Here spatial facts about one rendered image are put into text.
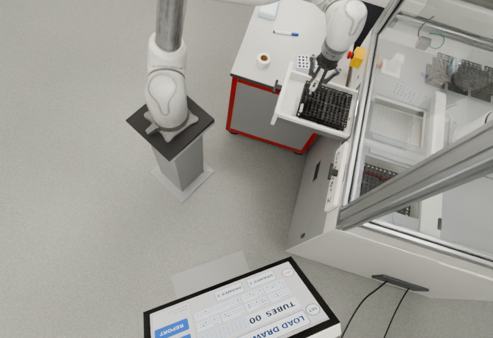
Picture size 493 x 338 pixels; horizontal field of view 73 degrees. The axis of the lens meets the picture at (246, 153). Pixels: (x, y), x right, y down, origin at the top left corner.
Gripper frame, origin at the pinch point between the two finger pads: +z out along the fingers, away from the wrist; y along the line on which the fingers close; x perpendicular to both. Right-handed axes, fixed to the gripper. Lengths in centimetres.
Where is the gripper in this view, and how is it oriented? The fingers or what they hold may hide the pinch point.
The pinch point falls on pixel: (315, 83)
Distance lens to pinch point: 145.5
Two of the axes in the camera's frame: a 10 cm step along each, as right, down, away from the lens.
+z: -1.1, 3.7, 9.2
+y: 8.6, 5.0, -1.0
